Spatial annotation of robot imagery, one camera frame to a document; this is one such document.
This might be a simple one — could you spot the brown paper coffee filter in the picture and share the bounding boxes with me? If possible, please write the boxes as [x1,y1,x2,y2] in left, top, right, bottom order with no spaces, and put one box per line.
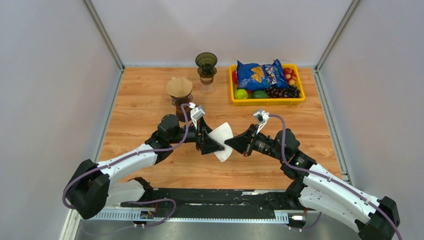
[166,77,193,98]

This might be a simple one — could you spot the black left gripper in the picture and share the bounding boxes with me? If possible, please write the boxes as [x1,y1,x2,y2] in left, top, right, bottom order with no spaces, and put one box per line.
[169,116,225,155]

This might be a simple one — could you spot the aluminium frame rail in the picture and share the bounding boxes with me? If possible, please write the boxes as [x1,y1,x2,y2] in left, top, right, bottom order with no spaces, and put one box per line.
[59,190,382,240]

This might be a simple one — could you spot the blue chips bag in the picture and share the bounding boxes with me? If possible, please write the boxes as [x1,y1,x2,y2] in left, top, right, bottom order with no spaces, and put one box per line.
[236,59,289,91]

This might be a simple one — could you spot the yellow plastic bin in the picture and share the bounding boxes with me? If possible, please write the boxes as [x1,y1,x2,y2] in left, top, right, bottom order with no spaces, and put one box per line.
[228,63,306,107]

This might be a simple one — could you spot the clear glass with brown sleeve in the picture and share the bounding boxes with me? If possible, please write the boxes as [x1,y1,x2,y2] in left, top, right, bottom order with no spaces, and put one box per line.
[200,77,215,95]

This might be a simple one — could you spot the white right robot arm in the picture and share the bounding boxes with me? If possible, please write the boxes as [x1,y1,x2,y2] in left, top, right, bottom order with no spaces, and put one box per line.
[224,124,400,240]

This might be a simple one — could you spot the red-black coffee carafe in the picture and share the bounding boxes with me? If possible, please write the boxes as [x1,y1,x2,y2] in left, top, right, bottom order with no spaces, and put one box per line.
[171,94,193,122]

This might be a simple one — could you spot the white paper sheet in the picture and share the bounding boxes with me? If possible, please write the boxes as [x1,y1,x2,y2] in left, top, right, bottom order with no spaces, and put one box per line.
[209,122,234,163]

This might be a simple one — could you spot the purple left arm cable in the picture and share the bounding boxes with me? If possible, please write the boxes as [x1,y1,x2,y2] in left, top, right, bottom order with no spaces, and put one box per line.
[61,103,191,229]

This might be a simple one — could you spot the yellow-green lime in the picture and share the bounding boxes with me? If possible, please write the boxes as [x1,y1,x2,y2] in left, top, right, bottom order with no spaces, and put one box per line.
[234,88,249,100]

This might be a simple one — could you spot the dark green lime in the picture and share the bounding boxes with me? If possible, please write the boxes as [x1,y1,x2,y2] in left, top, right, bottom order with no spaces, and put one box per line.
[250,90,269,99]

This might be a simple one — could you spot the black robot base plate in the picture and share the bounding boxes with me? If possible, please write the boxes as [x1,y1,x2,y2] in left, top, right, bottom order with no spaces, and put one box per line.
[141,188,305,219]

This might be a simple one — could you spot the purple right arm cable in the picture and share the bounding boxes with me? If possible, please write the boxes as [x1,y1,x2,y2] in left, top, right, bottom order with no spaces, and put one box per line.
[268,114,403,240]

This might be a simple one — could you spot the dark purple grape bunch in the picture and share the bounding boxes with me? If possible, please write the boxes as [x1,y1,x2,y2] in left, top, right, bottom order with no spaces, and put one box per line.
[264,86,301,99]

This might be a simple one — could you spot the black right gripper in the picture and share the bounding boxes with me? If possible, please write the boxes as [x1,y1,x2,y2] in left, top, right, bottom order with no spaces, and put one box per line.
[224,124,286,162]

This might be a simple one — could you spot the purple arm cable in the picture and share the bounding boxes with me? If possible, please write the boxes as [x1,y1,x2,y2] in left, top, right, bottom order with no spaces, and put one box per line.
[268,114,403,240]
[61,103,191,229]

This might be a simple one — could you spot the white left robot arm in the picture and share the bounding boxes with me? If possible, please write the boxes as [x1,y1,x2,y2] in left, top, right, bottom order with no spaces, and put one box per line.
[64,114,225,220]

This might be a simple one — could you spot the red-yellow small fruits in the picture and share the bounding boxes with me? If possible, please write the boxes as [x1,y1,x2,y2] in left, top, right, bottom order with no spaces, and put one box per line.
[283,67,298,86]

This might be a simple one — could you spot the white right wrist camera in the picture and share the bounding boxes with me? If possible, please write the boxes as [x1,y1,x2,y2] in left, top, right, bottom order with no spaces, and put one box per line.
[253,109,270,134]

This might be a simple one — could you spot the red fruit in bin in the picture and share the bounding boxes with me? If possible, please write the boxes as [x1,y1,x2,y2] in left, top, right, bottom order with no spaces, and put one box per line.
[231,70,238,85]

